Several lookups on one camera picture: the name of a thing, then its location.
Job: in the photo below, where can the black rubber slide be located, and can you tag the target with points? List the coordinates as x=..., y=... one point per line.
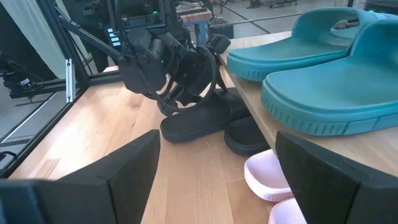
x=245, y=137
x=202, y=121

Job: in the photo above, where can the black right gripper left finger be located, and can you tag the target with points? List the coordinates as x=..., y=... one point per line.
x=124, y=186

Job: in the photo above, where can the pink rubber slide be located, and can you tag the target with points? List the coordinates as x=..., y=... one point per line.
x=267, y=177
x=287, y=214

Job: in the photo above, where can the black box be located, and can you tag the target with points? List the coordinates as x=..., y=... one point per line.
x=222, y=29

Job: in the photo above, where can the wooden shelf black metal frame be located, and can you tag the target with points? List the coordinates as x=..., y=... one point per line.
x=357, y=146

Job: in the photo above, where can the white curtain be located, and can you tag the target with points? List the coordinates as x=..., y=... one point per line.
x=28, y=31

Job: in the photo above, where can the black aluminium rig frame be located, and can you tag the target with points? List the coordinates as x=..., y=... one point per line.
x=71, y=37

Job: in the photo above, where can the wooden workbench blue legs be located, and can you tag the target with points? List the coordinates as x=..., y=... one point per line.
x=196, y=15

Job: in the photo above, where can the silver frame bracket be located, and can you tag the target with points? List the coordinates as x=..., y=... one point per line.
x=70, y=81

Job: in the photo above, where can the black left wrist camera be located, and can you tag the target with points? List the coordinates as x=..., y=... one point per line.
x=218, y=43

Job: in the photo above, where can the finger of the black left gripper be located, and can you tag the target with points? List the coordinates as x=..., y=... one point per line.
x=166, y=109
x=186, y=96

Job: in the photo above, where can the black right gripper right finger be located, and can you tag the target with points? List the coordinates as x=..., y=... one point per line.
x=326, y=193

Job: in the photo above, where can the green rubber slide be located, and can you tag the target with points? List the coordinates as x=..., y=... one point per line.
x=280, y=53
x=326, y=93

